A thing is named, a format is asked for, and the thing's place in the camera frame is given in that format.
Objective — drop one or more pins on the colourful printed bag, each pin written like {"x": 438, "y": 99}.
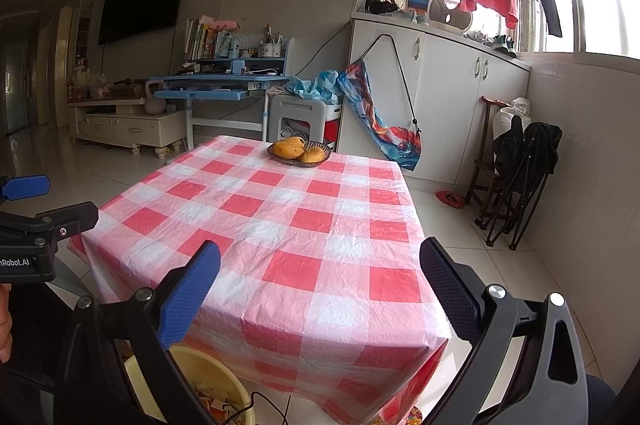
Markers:
{"x": 385, "y": 130}

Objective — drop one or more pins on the person's dark clothing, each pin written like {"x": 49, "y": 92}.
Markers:
{"x": 35, "y": 330}

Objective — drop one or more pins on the white sack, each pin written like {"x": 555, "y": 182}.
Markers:
{"x": 515, "y": 112}

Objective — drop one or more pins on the small framed picture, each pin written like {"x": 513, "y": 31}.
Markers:
{"x": 416, "y": 2}

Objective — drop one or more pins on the person's right leg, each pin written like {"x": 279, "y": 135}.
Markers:
{"x": 597, "y": 402}

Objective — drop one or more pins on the white pen holder cup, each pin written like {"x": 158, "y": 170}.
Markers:
{"x": 270, "y": 50}

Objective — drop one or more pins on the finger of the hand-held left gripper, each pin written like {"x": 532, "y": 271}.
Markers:
{"x": 75, "y": 215}
{"x": 27, "y": 186}

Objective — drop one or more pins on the pink kettlebell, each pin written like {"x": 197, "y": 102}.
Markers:
{"x": 155, "y": 105}

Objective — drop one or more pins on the white plastic chair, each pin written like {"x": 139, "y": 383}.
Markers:
{"x": 300, "y": 110}

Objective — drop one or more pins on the round yellow bun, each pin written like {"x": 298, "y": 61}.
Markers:
{"x": 312, "y": 154}

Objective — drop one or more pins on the row of books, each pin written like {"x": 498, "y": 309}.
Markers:
{"x": 200, "y": 40}

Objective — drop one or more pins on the clear plastic bag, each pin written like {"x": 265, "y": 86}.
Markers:
{"x": 100, "y": 87}

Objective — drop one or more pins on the light blue crumpled cloth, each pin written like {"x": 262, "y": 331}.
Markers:
{"x": 320, "y": 87}

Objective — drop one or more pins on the blue study desk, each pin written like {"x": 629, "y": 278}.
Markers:
{"x": 200, "y": 94}

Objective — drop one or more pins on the dark wooden chair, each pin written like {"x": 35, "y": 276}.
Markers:
{"x": 484, "y": 165}

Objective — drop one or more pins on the green white sneaker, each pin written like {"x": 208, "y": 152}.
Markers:
{"x": 505, "y": 45}

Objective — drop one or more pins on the black folding chair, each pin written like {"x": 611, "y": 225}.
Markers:
{"x": 535, "y": 150}

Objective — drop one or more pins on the white cabinet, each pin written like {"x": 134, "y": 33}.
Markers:
{"x": 450, "y": 95}

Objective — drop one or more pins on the glass fruit tray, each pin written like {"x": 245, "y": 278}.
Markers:
{"x": 326, "y": 150}

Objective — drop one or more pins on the pink plush toy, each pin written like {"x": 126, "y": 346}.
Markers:
{"x": 225, "y": 25}

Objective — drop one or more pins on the person's left forearm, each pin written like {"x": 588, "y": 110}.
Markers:
{"x": 4, "y": 325}

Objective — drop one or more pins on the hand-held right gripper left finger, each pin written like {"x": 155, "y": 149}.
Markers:
{"x": 190, "y": 292}

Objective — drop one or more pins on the pink white checkered tablecloth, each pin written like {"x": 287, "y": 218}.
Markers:
{"x": 310, "y": 225}

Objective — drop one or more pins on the large yellow bread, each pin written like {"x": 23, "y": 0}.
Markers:
{"x": 287, "y": 149}

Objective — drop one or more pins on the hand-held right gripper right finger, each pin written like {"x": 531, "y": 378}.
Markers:
{"x": 447, "y": 292}

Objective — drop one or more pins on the yellow plastic bin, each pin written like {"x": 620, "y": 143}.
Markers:
{"x": 210, "y": 370}

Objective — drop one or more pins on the black pouch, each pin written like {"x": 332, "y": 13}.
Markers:
{"x": 380, "y": 6}

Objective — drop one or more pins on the white round appliance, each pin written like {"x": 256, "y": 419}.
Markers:
{"x": 450, "y": 17}

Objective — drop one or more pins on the red slipper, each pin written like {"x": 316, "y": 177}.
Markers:
{"x": 450, "y": 198}

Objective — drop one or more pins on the cream TV stand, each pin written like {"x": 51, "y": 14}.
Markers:
{"x": 125, "y": 125}

